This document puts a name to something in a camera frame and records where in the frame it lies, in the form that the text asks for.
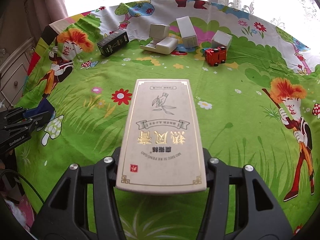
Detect beige gold-print box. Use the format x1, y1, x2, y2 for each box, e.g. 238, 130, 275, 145
116, 79, 207, 194

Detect green cartoon tablecloth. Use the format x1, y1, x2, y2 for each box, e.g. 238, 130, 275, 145
16, 0, 319, 235

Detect white cube box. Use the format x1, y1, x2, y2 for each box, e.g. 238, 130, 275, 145
211, 30, 232, 50

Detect tall white box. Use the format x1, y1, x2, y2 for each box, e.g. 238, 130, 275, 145
176, 16, 198, 48

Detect brown curtain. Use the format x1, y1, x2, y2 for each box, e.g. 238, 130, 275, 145
1, 0, 68, 54

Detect pink quilted sleeve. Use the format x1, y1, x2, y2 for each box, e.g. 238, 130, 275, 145
5, 195, 35, 231

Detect white open flap box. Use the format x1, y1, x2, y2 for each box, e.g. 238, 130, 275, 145
140, 23, 178, 55

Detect black rectangular box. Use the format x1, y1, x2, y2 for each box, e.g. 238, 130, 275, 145
97, 29, 129, 57

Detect cream carved cabinet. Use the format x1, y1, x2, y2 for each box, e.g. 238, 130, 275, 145
1, 37, 35, 112

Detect red toy truck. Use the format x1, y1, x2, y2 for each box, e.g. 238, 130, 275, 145
204, 46, 227, 66

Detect black cable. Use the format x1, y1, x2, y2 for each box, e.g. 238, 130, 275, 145
0, 168, 46, 205

